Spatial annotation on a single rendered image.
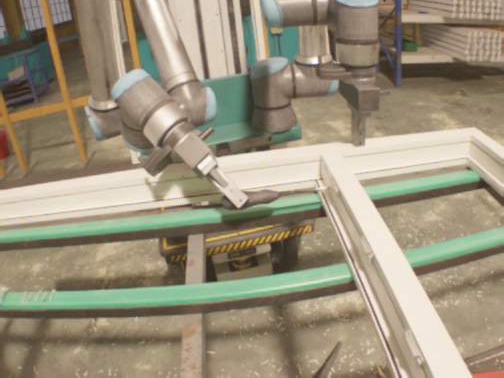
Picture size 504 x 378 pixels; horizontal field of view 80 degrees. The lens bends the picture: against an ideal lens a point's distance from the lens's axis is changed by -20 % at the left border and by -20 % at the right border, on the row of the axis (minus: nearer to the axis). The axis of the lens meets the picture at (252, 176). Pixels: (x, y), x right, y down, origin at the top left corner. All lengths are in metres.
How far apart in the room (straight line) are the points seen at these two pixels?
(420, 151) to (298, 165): 0.31
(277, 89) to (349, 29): 0.74
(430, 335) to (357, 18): 0.56
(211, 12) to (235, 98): 0.39
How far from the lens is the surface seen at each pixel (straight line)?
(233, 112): 1.57
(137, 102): 0.72
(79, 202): 0.90
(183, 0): 1.55
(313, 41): 1.39
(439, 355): 0.45
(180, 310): 0.62
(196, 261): 0.72
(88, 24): 1.18
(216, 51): 1.58
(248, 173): 0.80
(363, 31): 0.73
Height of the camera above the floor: 1.30
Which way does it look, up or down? 30 degrees down
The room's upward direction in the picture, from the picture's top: 7 degrees counter-clockwise
